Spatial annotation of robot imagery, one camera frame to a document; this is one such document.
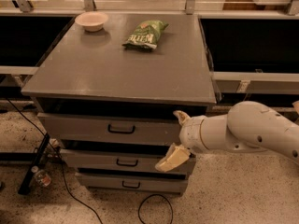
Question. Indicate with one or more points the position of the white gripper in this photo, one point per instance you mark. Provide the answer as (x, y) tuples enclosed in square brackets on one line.
[(191, 133)]

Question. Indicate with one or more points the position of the grey top drawer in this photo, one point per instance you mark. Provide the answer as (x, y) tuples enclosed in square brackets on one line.
[(158, 132)]

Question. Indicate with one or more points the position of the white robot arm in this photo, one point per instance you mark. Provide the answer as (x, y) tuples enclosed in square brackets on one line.
[(247, 127)]

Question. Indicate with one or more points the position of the green chip bag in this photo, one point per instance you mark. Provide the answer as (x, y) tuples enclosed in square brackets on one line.
[(146, 35)]

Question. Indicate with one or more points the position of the grey bottom drawer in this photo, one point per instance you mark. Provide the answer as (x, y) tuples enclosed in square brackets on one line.
[(133, 182)]

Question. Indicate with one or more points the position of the black metal leg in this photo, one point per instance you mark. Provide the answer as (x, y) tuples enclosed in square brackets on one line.
[(25, 184)]

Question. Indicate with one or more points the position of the grey middle drawer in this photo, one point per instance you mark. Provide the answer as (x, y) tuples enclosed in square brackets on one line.
[(110, 160)]

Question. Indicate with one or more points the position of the beige bowl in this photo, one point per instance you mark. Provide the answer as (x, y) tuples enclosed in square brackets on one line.
[(91, 21)]

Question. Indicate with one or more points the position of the plastic bottle on floor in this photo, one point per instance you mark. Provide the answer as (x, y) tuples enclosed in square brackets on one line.
[(41, 176)]

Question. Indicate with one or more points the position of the grey drawer cabinet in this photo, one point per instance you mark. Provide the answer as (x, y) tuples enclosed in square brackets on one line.
[(93, 74)]

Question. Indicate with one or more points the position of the grey drawer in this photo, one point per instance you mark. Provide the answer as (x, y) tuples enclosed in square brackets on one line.
[(110, 160), (133, 182), (158, 132)]

